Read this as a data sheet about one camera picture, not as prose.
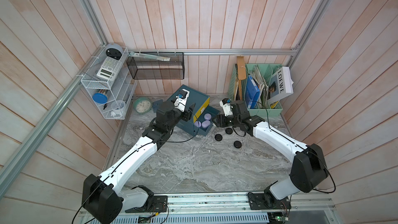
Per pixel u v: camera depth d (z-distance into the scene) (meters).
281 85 0.91
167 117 0.54
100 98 0.77
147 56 0.92
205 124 0.92
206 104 0.88
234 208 0.73
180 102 0.60
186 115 0.65
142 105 1.03
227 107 0.77
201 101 0.89
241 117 0.65
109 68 0.77
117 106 0.81
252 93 0.98
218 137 0.97
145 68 1.06
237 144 0.93
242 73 0.86
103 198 0.38
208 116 0.95
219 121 0.75
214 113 0.97
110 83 0.75
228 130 0.99
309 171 0.43
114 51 0.80
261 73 1.01
